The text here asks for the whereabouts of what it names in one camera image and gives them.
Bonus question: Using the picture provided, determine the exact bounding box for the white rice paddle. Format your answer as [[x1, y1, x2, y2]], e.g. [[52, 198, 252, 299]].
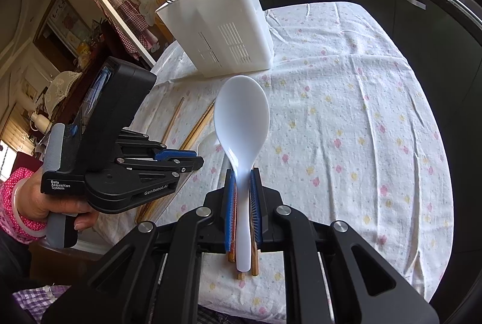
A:
[[214, 75, 270, 272]]

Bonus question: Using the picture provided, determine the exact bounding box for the person's left forearm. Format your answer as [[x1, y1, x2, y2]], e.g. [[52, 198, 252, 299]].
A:
[[0, 166, 48, 244]]

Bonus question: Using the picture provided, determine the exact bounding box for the translucent white bangle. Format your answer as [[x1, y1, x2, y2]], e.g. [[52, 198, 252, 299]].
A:
[[11, 179, 48, 239]]

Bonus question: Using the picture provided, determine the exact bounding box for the red checked apron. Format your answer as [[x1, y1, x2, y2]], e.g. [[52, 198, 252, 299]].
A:
[[94, 0, 159, 53]]

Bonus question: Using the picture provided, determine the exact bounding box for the white soup spoon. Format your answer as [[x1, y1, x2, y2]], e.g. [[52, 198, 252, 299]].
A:
[[196, 131, 227, 162]]

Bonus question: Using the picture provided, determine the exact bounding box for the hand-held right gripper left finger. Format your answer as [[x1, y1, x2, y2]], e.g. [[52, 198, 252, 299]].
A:
[[41, 169, 239, 324]]

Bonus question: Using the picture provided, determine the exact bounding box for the white plastic utensil holder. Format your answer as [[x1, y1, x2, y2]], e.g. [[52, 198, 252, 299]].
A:
[[155, 0, 275, 78]]

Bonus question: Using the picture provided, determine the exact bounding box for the framed wall picture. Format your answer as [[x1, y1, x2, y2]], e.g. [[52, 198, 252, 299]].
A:
[[34, 0, 95, 57]]

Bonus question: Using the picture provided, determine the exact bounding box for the person's left hand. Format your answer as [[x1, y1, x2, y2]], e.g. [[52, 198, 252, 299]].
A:
[[28, 170, 99, 231]]

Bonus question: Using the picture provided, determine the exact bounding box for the purple checked clothing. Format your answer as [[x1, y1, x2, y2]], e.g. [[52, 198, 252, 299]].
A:
[[11, 284, 72, 324]]

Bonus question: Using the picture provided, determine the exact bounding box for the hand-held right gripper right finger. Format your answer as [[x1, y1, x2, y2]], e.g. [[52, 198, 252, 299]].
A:
[[249, 168, 441, 324]]

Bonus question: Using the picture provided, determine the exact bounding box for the white floral tablecloth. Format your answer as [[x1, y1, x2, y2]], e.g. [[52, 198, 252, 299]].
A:
[[92, 1, 454, 311]]

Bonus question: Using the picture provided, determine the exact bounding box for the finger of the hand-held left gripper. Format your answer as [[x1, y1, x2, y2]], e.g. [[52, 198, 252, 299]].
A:
[[115, 151, 205, 193], [117, 129, 168, 160]]

